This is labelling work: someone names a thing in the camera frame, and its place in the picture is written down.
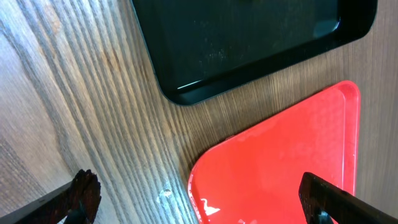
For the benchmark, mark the black rectangular water tray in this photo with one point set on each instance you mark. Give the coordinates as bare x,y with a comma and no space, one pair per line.
203,48

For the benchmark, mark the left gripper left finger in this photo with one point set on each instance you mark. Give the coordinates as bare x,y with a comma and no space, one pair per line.
75,202

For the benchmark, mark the red plastic serving tray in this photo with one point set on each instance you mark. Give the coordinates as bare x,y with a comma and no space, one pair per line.
254,176

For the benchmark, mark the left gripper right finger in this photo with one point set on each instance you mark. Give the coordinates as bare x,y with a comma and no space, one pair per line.
323,202

